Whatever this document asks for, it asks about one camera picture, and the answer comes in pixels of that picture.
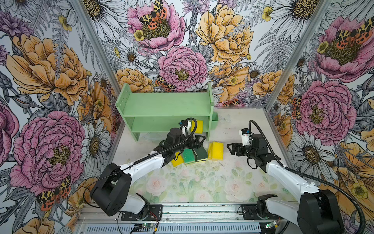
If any small yellow sponge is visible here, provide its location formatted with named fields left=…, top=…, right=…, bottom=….
left=171, top=152, right=184, bottom=167

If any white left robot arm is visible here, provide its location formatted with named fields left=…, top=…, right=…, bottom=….
left=87, top=127, right=206, bottom=220

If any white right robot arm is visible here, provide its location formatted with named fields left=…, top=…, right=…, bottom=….
left=227, top=134, right=344, bottom=234

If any green metal shelf unit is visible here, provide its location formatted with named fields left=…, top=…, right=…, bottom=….
left=116, top=83, right=214, bottom=141

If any dark green scrub sponge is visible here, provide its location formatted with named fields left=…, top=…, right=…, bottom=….
left=193, top=146, right=208, bottom=162

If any light green scrub sponge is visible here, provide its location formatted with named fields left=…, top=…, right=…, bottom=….
left=182, top=148, right=196, bottom=165

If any large yellow sponge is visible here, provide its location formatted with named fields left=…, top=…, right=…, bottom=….
left=208, top=142, right=224, bottom=161

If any green circuit board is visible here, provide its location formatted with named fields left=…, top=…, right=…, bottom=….
left=134, top=223, right=154, bottom=229

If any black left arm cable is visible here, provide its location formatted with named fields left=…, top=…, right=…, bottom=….
left=82, top=117, right=198, bottom=209

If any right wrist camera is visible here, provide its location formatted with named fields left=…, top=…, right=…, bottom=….
left=239, top=128, right=252, bottom=146

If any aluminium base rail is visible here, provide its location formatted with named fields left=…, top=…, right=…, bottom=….
left=75, top=202, right=283, bottom=234

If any black corrugated right cable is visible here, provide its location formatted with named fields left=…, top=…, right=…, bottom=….
left=248, top=119, right=366, bottom=234

